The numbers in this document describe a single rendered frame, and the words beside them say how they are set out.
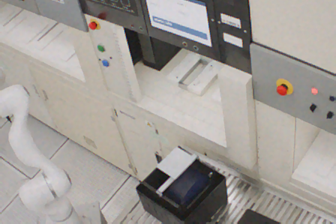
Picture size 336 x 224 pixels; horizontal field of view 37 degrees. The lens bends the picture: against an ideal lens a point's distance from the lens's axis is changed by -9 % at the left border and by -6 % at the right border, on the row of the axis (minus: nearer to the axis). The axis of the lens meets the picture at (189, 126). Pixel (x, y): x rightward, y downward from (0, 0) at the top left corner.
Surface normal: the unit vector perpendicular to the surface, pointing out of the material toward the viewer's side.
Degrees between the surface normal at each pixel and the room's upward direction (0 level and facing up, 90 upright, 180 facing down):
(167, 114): 0
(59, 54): 0
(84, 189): 0
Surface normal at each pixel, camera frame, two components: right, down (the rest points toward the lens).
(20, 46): -0.13, -0.63
